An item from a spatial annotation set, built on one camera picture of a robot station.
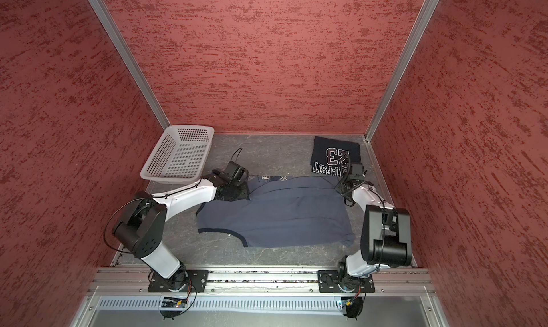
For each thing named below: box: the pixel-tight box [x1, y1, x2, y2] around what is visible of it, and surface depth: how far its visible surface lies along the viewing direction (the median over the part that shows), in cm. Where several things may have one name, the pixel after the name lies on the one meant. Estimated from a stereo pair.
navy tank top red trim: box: [310, 135, 362, 178], surface depth 109 cm
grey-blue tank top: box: [196, 175, 356, 248], surface depth 92 cm
